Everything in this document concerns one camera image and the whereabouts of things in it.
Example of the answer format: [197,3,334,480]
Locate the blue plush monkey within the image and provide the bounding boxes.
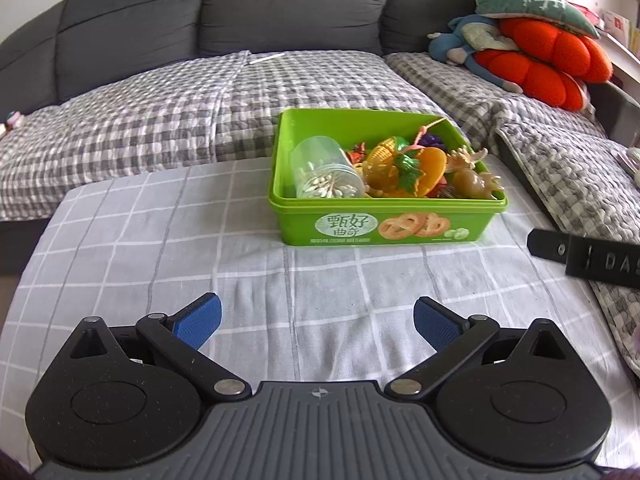
[427,14,523,94]

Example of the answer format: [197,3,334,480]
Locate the orange flower cushion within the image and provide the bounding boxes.
[474,18,613,112]

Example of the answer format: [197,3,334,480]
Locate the orange toy pumpkin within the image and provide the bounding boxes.
[392,148,447,198]

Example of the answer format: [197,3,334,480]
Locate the clear cotton swab jar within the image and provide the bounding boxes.
[290,136,366,198]

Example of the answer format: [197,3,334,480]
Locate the grey pebble pattern blanket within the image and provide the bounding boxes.
[492,122,639,374]

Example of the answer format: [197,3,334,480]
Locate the light grey grid sheet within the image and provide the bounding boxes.
[1,158,639,468]

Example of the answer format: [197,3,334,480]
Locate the pink rubber pig toy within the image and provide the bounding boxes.
[398,117,447,153]

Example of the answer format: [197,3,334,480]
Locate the grey checked quilt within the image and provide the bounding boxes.
[1,51,604,221]

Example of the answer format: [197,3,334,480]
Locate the dark grey sofa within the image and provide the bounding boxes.
[0,0,640,146]

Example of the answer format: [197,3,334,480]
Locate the brown rubber hand toy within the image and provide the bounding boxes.
[445,146,488,174]
[451,169,503,200]

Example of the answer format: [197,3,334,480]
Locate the small brown reindeer toy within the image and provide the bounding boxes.
[345,142,368,166]

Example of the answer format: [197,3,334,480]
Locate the toy corn cob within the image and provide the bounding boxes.
[361,136,408,188]

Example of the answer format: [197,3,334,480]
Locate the green leaf pattern pillow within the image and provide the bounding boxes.
[475,0,599,39]

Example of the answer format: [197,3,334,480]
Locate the purple toy grapes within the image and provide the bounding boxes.
[418,133,447,152]

